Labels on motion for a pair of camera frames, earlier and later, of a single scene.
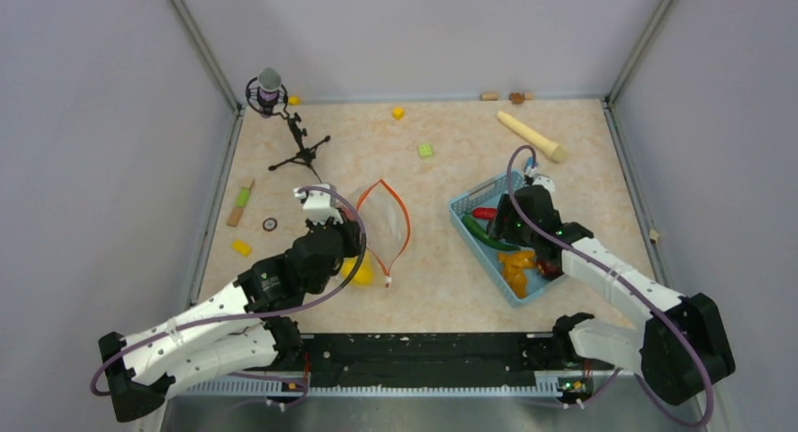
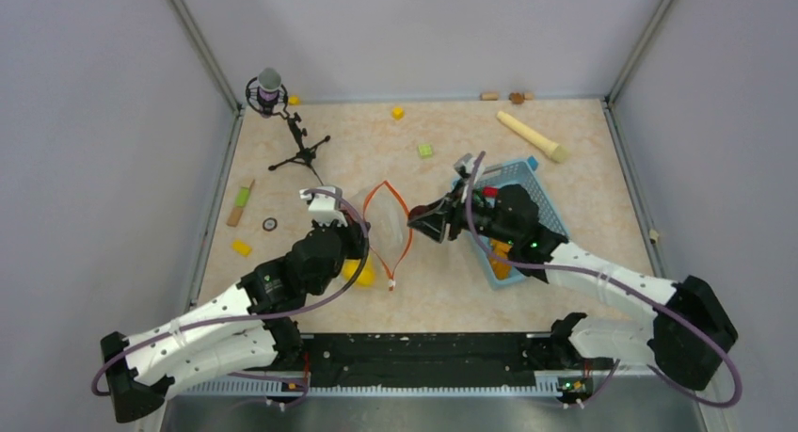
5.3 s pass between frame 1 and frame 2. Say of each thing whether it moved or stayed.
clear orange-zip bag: stayed
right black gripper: moved
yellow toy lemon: stayed
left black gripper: stayed
